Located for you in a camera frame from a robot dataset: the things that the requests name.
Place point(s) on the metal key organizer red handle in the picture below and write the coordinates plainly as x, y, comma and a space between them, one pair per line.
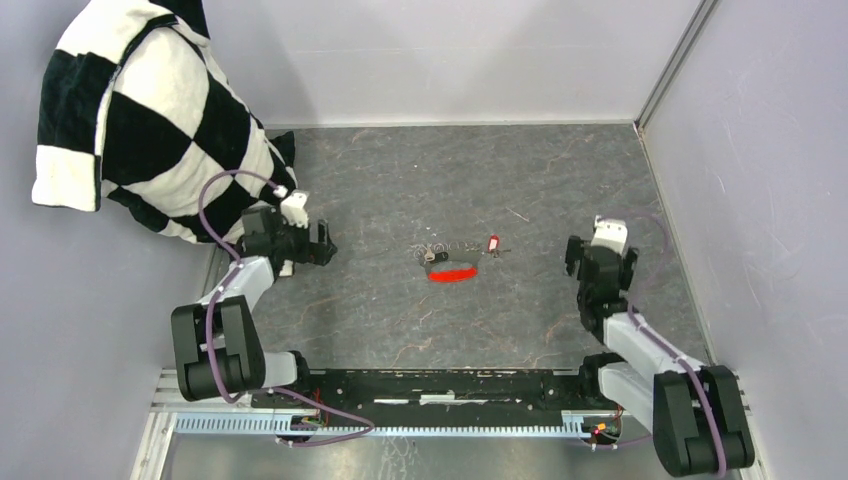
449, 262

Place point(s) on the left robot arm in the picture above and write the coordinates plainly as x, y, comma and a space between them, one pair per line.
217, 348

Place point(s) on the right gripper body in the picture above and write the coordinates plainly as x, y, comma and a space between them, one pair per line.
627, 268

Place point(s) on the black white checkered cloth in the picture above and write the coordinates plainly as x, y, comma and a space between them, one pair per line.
135, 109

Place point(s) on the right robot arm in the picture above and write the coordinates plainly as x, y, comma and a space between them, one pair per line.
693, 411

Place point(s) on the key with red tag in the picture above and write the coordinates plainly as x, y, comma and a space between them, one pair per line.
494, 248

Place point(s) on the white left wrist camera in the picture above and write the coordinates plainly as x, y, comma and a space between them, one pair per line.
293, 209

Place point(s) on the aluminium frame rail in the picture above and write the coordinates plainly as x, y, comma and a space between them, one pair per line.
269, 434

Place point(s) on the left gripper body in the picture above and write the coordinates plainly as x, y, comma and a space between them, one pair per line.
292, 239

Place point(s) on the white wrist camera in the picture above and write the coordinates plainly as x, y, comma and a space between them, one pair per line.
609, 233
293, 209

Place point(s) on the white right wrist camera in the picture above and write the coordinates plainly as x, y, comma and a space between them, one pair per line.
609, 233

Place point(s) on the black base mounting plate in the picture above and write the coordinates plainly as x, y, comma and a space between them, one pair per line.
455, 398

